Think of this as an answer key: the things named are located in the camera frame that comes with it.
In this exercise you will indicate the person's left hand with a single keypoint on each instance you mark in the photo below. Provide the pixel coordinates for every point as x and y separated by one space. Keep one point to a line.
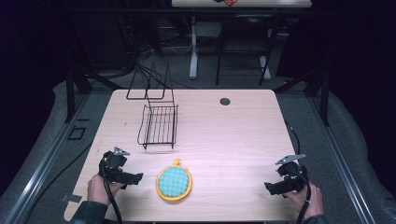
97 191

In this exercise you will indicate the person's right hand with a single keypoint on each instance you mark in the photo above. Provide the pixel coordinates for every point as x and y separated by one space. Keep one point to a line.
313 202

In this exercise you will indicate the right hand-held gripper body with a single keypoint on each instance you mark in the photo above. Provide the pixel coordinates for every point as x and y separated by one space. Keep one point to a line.
294 175

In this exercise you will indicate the white desk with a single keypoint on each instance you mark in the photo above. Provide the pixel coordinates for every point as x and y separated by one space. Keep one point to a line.
193 56

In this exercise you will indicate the black tape square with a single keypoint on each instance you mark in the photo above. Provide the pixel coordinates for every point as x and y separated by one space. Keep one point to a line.
69 135

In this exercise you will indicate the black metal frame post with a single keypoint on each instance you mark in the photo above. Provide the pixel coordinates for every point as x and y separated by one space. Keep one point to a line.
325 99
70 96

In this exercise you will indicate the round black table grommet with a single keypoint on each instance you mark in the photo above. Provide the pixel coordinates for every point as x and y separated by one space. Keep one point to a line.
224 101

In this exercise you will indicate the teal sponge with yellow rim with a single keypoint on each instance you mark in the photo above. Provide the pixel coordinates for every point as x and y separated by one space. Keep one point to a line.
174 181

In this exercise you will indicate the orange object on desk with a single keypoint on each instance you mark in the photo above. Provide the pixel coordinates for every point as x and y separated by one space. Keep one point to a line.
231 2

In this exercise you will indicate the grey tape strip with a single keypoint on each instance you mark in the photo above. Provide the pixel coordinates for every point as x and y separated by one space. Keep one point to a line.
71 198

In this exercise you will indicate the black chair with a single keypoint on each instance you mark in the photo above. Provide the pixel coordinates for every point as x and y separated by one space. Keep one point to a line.
246 28

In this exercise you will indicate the aluminium floor rail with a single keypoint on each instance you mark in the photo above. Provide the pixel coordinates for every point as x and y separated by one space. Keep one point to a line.
341 161
46 161

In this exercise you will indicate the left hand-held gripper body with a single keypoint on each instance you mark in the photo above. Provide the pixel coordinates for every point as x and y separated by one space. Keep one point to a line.
110 163

